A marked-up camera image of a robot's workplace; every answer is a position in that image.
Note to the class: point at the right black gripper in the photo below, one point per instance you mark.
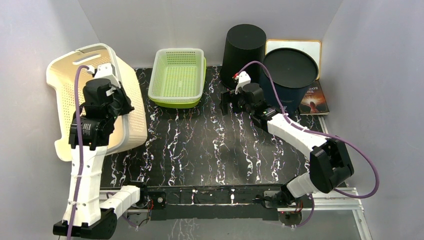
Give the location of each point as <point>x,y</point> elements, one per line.
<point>228,97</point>

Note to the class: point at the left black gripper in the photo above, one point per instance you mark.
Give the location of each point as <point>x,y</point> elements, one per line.
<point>127,107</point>

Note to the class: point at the cream perforated laundry basket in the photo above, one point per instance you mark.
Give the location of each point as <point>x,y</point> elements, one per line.
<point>130,131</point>

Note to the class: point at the black ribbed bucket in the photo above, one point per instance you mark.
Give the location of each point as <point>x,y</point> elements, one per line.
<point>244,43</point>

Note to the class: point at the large dark blue bucket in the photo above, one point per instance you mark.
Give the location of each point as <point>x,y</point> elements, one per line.
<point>292,72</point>

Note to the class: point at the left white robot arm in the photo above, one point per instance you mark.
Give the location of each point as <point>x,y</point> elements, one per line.
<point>86,216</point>

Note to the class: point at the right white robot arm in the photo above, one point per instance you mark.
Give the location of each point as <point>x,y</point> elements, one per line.
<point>329,161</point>

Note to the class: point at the green and white strainer basket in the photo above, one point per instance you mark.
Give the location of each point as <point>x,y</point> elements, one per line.
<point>178,78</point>

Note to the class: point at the book Three Days to See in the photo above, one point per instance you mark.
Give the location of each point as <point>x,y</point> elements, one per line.
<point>314,101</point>

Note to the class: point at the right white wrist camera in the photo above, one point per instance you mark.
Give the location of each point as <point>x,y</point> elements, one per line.
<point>241,79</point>

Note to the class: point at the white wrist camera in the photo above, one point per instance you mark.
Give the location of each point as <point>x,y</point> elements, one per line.
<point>241,79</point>
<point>106,71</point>

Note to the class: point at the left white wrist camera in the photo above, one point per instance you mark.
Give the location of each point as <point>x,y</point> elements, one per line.
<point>106,71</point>

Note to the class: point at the small whiteboard yellow frame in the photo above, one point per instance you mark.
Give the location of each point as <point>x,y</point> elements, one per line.
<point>313,48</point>

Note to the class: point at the aluminium base frame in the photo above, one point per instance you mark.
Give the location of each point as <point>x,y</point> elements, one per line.
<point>156,198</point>

